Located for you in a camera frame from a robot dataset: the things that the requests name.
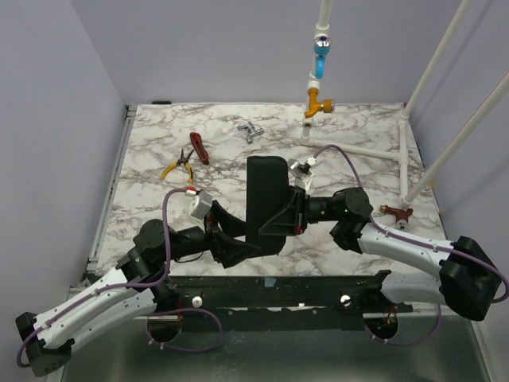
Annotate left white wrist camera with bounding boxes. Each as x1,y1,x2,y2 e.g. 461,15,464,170
185,186,213,221

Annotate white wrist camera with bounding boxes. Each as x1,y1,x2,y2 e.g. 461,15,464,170
287,156,317,192
185,186,213,221

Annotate aluminium frame rail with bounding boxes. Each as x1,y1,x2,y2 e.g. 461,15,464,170
43,104,138,382

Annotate silver metal faucet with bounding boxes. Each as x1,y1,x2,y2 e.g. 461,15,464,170
236,122,264,144

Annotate white PVC pipe frame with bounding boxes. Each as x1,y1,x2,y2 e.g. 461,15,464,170
300,0,509,205

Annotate blue valve on pipe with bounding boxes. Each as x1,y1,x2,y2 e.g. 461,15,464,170
313,35,332,79

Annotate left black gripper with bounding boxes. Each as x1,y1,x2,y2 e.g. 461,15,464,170
163,201,263,267

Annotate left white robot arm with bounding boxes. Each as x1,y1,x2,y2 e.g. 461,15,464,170
15,201,262,377

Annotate brown brass faucet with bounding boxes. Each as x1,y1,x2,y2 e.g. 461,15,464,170
379,205,414,230

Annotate red black utility knife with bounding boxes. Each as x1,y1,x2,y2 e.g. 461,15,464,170
189,132,210,165

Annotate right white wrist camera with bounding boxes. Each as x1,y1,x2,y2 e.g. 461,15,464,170
287,156,317,192

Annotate black zip tool case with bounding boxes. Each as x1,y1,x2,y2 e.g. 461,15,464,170
246,156,289,258

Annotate yellow handled pliers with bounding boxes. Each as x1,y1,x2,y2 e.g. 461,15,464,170
160,146,196,184

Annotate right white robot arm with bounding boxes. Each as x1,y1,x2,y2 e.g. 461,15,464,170
247,187,502,322

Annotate orange faucet on pipe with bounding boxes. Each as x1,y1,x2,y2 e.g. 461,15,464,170
304,88,335,119

